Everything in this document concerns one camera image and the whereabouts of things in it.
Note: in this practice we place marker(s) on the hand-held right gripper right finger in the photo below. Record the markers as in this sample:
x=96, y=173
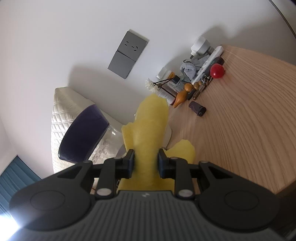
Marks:
x=161, y=162

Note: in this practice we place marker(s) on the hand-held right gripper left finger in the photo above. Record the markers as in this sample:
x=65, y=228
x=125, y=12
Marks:
x=131, y=161

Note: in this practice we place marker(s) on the yellow cloth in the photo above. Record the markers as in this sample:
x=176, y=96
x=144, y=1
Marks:
x=148, y=125

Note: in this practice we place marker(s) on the clear jar with purple lid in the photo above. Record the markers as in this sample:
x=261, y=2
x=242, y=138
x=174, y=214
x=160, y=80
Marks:
x=85, y=134

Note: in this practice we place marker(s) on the dark cylinder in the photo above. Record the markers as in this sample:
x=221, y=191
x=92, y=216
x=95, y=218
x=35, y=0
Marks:
x=197, y=108

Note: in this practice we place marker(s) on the wooden gourd ornament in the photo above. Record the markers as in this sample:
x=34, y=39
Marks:
x=181, y=97

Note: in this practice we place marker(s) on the white flowers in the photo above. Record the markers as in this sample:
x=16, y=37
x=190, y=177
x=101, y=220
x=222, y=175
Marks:
x=151, y=85

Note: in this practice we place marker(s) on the cream quilted headboard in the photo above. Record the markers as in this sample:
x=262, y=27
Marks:
x=62, y=115

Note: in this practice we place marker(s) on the bunch of keys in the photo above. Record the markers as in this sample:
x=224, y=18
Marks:
x=203, y=87

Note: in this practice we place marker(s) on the small bottle with orange label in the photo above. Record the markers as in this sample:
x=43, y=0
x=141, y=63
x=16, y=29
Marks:
x=170, y=75

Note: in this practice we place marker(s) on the wooden nightstand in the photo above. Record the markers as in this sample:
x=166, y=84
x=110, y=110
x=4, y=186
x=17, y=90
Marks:
x=242, y=127

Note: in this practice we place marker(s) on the small white box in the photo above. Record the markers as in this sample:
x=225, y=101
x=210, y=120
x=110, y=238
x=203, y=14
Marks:
x=161, y=73

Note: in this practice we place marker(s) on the grey cloth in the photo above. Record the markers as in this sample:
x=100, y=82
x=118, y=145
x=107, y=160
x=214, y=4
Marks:
x=190, y=69

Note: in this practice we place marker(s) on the red ball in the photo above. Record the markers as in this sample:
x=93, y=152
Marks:
x=217, y=71

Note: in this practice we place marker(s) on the white remote control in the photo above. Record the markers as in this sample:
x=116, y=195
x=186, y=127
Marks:
x=209, y=62

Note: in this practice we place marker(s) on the blue curtain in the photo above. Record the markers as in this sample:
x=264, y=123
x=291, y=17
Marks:
x=16, y=180

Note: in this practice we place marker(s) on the white plug adapter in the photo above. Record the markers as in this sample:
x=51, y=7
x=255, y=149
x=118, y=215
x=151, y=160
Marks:
x=199, y=45

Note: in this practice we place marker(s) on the grey wall socket panel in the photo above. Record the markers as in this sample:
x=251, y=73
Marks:
x=128, y=54

